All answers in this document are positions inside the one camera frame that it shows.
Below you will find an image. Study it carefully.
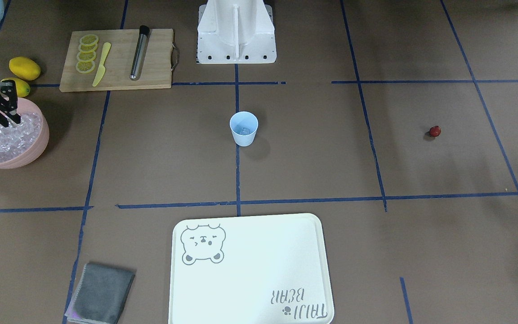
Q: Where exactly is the clear ice cubes pile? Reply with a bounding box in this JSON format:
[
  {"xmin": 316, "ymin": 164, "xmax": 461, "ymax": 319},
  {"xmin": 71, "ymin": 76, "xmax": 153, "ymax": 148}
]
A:
[{"xmin": 0, "ymin": 112, "xmax": 42, "ymax": 163}]

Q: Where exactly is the light blue plastic cup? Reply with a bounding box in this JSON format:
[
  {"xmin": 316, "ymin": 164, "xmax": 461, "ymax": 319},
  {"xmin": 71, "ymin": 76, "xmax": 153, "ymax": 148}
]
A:
[{"xmin": 229, "ymin": 111, "xmax": 259, "ymax": 146}]

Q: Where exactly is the whole yellow lemon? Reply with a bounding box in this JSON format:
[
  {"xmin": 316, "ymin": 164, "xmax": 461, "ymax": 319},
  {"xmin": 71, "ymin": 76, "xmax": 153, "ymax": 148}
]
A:
[
  {"xmin": 9, "ymin": 57, "xmax": 41, "ymax": 81},
  {"xmin": 1, "ymin": 77, "xmax": 31, "ymax": 98}
]

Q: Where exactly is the pink bowl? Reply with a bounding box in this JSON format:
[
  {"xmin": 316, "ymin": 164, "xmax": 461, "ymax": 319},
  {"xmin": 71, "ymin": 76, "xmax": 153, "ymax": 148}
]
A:
[{"xmin": 0, "ymin": 98, "xmax": 49, "ymax": 169}]

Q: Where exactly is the lemon slice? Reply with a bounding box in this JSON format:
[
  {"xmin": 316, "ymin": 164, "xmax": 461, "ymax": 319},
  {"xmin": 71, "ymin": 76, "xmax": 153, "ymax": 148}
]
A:
[
  {"xmin": 75, "ymin": 61, "xmax": 95, "ymax": 74},
  {"xmin": 76, "ymin": 51, "xmax": 97, "ymax": 62},
  {"xmin": 78, "ymin": 43, "xmax": 98, "ymax": 54},
  {"xmin": 79, "ymin": 33, "xmax": 99, "ymax": 46}
]

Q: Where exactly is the yellow plastic knife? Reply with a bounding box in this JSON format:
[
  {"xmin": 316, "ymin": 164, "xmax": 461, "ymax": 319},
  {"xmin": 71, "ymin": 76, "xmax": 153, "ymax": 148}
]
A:
[{"xmin": 92, "ymin": 42, "xmax": 112, "ymax": 87}]

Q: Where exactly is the steel muddler black tip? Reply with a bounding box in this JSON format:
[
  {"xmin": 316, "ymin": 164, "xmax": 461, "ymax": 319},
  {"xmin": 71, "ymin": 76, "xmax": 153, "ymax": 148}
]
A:
[{"xmin": 129, "ymin": 25, "xmax": 150, "ymax": 81}]

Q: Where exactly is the bamboo cutting board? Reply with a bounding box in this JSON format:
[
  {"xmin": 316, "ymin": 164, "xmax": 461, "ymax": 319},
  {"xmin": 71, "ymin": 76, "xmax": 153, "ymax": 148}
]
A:
[{"xmin": 59, "ymin": 29, "xmax": 176, "ymax": 93}]

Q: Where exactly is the grey folded cloth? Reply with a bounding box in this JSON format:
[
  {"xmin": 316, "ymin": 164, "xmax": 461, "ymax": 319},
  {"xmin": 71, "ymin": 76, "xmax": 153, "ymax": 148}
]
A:
[{"xmin": 64, "ymin": 263, "xmax": 135, "ymax": 324}]

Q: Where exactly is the cream bear serving tray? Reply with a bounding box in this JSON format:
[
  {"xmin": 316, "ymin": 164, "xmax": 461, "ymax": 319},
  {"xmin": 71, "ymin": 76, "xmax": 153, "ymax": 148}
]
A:
[{"xmin": 168, "ymin": 213, "xmax": 335, "ymax": 324}]

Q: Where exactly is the red strawberry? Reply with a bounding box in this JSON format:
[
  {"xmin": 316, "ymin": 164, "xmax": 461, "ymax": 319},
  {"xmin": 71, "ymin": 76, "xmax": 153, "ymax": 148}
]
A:
[{"xmin": 429, "ymin": 126, "xmax": 442, "ymax": 138}]

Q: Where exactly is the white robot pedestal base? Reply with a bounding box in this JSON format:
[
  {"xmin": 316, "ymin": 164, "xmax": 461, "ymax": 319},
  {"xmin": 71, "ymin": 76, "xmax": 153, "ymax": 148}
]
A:
[{"xmin": 196, "ymin": 0, "xmax": 277, "ymax": 64}]

